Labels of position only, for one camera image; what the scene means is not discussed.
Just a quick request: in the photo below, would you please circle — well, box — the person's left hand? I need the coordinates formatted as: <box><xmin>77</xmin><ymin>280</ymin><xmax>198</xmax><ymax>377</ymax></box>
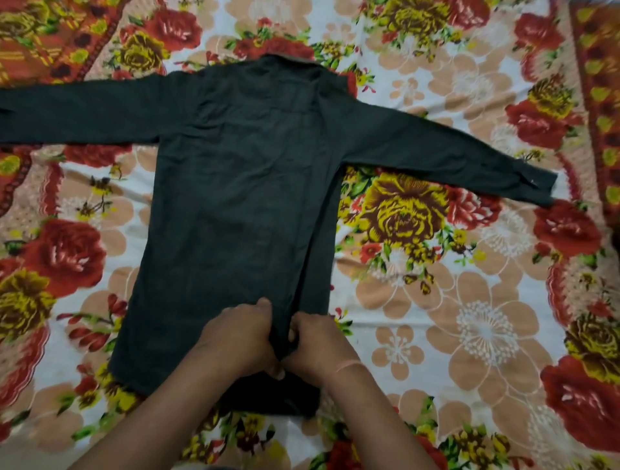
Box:
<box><xmin>196</xmin><ymin>298</ymin><xmax>286</xmax><ymax>381</ymax></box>

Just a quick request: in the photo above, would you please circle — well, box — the person's right hand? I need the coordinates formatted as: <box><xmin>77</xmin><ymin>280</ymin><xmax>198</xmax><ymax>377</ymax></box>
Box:
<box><xmin>281</xmin><ymin>311</ymin><xmax>363</xmax><ymax>388</ymax></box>

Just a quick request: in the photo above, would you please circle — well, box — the black long-sleeved shirt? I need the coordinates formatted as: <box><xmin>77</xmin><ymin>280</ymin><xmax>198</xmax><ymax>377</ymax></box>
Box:
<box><xmin>0</xmin><ymin>53</ymin><xmax>559</xmax><ymax>417</ymax></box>

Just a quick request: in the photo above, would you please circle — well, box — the person's left forearm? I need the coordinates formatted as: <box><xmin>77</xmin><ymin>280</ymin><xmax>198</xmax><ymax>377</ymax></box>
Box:
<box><xmin>68</xmin><ymin>345</ymin><xmax>243</xmax><ymax>470</ymax></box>

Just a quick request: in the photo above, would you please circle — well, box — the person's right forearm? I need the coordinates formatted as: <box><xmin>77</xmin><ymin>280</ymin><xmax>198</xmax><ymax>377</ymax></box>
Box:
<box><xmin>322</xmin><ymin>361</ymin><xmax>439</xmax><ymax>470</ymax></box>

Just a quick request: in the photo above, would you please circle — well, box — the floral bed sheet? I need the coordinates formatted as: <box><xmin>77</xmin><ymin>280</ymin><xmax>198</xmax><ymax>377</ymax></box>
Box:
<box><xmin>0</xmin><ymin>0</ymin><xmax>620</xmax><ymax>470</ymax></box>

